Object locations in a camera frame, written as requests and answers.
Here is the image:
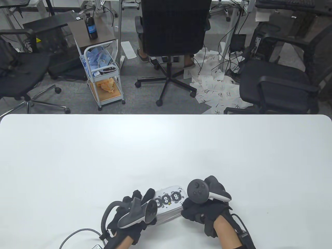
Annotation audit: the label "black mesh chair chrome base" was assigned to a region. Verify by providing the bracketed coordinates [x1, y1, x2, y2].
[0, 29, 71, 114]

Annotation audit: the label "black cable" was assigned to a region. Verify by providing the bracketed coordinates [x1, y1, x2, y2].
[231, 213, 247, 234]

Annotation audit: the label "black mesh chair black armrests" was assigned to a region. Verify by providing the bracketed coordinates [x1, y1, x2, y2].
[224, 23, 332, 114]

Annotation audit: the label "dark bottle blue label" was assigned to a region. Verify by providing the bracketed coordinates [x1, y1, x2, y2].
[85, 12, 99, 40]

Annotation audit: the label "pile of blue packets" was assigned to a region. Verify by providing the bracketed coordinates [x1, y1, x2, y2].
[81, 47, 116, 77]

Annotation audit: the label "person's right forearm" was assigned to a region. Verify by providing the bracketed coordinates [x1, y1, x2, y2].
[213, 215, 243, 249]

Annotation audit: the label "white rolling cart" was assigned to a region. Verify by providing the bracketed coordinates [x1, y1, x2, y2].
[80, 44, 126, 111]

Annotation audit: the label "black desk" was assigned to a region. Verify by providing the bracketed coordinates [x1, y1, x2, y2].
[255, 0, 332, 20]

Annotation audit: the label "black side table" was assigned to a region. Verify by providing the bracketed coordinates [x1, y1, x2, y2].
[23, 12, 87, 81]

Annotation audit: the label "black adapter box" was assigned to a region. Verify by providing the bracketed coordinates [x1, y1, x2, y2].
[230, 34, 247, 52]

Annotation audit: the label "black office chair solid back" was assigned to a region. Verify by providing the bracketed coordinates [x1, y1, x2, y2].
[134, 0, 212, 107]

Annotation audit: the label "black keyboard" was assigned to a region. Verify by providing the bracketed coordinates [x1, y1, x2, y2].
[270, 0, 318, 8]

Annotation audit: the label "black grey tracking controller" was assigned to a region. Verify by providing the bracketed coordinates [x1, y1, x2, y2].
[187, 176, 232, 204]
[101, 197, 158, 240]

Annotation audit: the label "white cartoon-print pencil case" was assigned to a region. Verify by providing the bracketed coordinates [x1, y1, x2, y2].
[153, 185, 189, 225]

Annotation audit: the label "white paper sheet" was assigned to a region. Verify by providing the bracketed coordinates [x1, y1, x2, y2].
[121, 41, 137, 59]

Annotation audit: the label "pile of white papers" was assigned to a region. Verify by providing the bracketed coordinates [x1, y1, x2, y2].
[183, 47, 254, 115]

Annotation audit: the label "person's left hand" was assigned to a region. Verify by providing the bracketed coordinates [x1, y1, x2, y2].
[108, 188, 157, 246]

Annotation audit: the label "person's left forearm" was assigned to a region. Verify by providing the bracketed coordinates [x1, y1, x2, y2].
[104, 235, 134, 249]

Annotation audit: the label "brown side table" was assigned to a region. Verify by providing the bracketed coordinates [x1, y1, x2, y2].
[68, 16, 117, 52]

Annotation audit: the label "person's right hand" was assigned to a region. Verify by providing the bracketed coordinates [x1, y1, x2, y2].
[181, 198, 233, 238]

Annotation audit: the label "orange cloth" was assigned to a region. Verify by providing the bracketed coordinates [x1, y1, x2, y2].
[96, 79, 116, 94]

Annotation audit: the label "grey cable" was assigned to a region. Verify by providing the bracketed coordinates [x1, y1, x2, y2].
[59, 228, 103, 249]

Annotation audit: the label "black computer tower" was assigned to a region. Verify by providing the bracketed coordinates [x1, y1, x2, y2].
[250, 22, 284, 63]

